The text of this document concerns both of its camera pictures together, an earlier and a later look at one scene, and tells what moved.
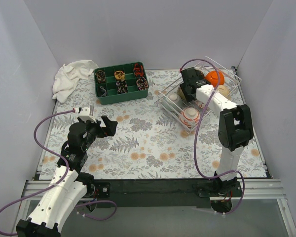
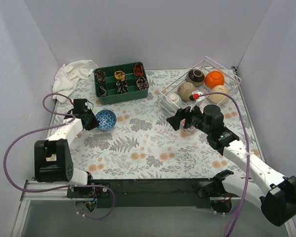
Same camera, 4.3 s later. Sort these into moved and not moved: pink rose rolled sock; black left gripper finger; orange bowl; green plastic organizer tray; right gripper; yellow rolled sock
Moved: black left gripper finger; right gripper
Not moved: yellow rolled sock; pink rose rolled sock; orange bowl; green plastic organizer tray
